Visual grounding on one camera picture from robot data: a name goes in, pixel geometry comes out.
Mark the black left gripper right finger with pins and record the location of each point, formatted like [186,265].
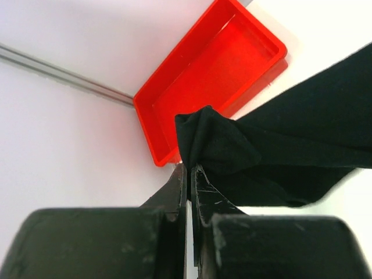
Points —
[231,244]

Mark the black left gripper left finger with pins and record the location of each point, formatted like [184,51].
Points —
[144,242]

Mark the black t-shirt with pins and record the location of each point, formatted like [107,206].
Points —
[293,149]

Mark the red plastic bin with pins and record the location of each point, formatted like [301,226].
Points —
[224,60]

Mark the aluminium frame rail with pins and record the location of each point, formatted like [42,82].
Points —
[36,65]

